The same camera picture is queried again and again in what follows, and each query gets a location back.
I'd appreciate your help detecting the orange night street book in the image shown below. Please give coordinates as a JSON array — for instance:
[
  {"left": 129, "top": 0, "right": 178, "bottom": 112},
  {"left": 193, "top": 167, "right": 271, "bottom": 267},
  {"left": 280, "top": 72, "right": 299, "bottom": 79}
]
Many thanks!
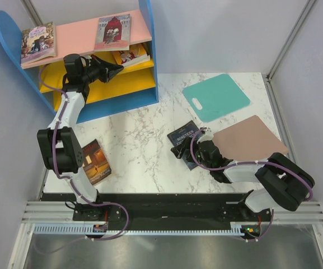
[{"left": 82, "top": 139, "right": 112, "bottom": 185}]

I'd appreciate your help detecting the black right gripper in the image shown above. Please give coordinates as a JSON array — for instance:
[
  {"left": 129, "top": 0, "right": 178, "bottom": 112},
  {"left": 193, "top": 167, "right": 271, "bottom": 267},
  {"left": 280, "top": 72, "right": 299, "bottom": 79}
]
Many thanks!
[{"left": 170, "top": 136, "right": 212, "bottom": 171}]

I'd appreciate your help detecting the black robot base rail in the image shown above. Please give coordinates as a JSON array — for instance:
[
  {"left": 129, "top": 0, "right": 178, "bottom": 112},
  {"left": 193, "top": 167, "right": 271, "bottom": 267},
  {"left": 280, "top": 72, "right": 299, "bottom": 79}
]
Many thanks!
[{"left": 41, "top": 193, "right": 271, "bottom": 230}]

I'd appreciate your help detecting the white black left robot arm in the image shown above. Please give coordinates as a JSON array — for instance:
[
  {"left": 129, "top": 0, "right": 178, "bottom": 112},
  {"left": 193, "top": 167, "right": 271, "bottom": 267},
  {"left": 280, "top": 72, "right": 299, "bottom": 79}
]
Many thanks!
[{"left": 37, "top": 54, "right": 124, "bottom": 220}]

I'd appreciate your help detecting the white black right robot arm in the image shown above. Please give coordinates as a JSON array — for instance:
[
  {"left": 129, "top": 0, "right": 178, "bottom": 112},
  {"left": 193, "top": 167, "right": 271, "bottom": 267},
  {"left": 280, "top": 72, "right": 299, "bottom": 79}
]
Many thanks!
[{"left": 171, "top": 137, "right": 315, "bottom": 221}]

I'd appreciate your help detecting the aluminium frame rail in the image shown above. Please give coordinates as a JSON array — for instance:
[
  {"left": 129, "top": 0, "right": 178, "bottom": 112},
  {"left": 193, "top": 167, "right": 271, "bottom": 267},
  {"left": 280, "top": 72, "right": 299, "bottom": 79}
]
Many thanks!
[{"left": 273, "top": 202, "right": 323, "bottom": 225}]

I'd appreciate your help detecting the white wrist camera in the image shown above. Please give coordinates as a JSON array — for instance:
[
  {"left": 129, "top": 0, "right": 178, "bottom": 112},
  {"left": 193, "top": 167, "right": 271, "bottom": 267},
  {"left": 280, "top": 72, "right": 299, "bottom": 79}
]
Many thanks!
[
  {"left": 198, "top": 128, "right": 213, "bottom": 143},
  {"left": 81, "top": 55, "right": 92, "bottom": 67}
]

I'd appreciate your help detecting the purple illustrated paperback book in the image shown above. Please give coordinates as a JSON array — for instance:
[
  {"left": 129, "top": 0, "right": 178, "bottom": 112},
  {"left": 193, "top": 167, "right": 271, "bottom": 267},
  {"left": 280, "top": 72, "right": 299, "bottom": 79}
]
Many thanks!
[{"left": 21, "top": 22, "right": 56, "bottom": 68}]

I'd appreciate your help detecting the blue pink yellow bookshelf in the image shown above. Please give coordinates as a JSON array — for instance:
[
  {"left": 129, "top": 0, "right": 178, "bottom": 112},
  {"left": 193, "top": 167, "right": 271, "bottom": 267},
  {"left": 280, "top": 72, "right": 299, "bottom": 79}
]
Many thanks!
[{"left": 0, "top": 1, "right": 158, "bottom": 123}]

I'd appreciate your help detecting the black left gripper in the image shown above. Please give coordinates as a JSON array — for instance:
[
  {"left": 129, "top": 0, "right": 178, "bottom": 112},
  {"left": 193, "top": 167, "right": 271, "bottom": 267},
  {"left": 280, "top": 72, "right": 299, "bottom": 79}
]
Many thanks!
[{"left": 81, "top": 55, "right": 124, "bottom": 84}]

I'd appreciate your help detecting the white slotted cable duct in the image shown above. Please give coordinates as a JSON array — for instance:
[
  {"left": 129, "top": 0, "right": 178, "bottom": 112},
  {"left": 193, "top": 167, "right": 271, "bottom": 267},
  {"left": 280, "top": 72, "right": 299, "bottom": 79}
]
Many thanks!
[{"left": 33, "top": 223, "right": 252, "bottom": 236}]

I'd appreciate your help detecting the teal plastic file folder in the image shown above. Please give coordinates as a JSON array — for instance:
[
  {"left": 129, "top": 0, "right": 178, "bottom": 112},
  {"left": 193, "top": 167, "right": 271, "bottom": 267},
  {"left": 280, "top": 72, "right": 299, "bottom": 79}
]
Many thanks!
[{"left": 182, "top": 74, "right": 251, "bottom": 123}]

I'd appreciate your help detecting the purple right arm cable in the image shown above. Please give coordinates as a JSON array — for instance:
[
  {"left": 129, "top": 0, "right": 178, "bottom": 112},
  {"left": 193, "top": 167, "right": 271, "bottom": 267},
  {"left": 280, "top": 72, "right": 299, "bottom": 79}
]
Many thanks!
[{"left": 190, "top": 127, "right": 316, "bottom": 244}]

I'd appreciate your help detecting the Nineteen Eighty-Four dark book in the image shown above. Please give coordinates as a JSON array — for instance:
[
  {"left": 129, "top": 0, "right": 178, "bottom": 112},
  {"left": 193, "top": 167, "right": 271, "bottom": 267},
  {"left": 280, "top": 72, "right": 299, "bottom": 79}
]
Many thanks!
[{"left": 167, "top": 120, "right": 199, "bottom": 171}]

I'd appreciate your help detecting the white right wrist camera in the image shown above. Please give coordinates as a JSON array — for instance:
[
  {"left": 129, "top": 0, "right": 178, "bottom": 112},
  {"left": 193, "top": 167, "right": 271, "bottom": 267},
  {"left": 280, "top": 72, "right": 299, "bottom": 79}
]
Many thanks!
[{"left": 198, "top": 128, "right": 213, "bottom": 143}]

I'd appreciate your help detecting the pink brown file folder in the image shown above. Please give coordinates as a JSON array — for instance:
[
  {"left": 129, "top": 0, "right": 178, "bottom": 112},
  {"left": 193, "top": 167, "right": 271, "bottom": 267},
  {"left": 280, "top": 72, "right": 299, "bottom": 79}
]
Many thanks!
[{"left": 212, "top": 115, "right": 288, "bottom": 161}]

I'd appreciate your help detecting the Roald Dahl Charlie book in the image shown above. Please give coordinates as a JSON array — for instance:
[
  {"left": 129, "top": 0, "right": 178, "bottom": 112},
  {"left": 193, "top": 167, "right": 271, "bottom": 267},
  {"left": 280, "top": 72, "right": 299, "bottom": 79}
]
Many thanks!
[{"left": 111, "top": 43, "right": 151, "bottom": 67}]

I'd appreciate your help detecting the red castle cover book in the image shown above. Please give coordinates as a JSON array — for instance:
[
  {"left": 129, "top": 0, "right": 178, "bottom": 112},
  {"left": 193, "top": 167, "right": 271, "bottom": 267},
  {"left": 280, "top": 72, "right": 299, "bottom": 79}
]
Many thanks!
[{"left": 94, "top": 13, "right": 131, "bottom": 52}]

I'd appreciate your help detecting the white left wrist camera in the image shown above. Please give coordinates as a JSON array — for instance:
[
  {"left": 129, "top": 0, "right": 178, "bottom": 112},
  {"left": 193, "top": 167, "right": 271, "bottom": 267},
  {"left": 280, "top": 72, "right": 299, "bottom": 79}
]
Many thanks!
[{"left": 81, "top": 55, "right": 92, "bottom": 67}]

